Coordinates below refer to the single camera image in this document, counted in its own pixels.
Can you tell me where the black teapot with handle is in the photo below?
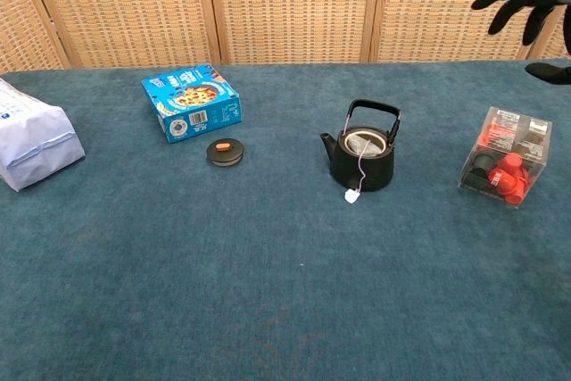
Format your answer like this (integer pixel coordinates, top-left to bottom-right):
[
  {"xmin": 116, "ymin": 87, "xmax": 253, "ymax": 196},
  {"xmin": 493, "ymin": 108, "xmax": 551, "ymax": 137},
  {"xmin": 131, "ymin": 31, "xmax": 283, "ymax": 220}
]
[{"xmin": 319, "ymin": 98, "xmax": 402, "ymax": 193}]

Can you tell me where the wicker folding screen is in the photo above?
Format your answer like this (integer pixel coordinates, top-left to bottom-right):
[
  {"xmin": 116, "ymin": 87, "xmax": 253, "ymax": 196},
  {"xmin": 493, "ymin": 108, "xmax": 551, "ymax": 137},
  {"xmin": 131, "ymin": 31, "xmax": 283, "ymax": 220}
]
[{"xmin": 0, "ymin": 0, "xmax": 571, "ymax": 75}]

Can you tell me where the blue cookie box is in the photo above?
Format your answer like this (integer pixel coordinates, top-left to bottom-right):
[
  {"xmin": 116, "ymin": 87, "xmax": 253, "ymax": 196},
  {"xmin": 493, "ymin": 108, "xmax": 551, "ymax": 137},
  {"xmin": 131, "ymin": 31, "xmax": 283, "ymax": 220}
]
[{"xmin": 141, "ymin": 63, "xmax": 244, "ymax": 145}]

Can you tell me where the pale lavender paper package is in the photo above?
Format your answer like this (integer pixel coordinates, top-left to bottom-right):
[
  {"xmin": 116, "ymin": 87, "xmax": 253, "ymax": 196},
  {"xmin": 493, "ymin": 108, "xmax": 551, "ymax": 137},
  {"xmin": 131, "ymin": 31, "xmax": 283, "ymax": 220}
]
[{"xmin": 0, "ymin": 77, "xmax": 87, "ymax": 193}]

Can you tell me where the black lid with orange knob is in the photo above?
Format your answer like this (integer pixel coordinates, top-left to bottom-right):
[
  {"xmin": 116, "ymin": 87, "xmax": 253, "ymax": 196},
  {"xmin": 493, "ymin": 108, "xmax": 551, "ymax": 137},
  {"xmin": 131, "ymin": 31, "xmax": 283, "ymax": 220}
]
[{"xmin": 205, "ymin": 137, "xmax": 245, "ymax": 168}]

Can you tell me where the blue table cloth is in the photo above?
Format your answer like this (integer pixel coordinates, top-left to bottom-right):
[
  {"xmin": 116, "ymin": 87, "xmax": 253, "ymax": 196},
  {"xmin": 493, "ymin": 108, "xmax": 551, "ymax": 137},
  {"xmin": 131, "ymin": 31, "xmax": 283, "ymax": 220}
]
[{"xmin": 0, "ymin": 58, "xmax": 571, "ymax": 381}]

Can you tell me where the grey pyramid tea bag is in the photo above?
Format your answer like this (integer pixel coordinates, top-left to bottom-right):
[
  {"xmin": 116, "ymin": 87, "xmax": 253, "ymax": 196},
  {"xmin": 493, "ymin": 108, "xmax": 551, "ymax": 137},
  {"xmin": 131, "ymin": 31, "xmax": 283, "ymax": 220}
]
[{"xmin": 344, "ymin": 136, "xmax": 381, "ymax": 205}]

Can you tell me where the clear box of capsules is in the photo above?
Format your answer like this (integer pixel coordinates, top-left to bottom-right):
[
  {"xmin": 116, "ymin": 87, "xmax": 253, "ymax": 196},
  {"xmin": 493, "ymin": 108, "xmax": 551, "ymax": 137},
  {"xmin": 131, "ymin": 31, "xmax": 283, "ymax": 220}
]
[{"xmin": 457, "ymin": 106, "xmax": 553, "ymax": 210}]

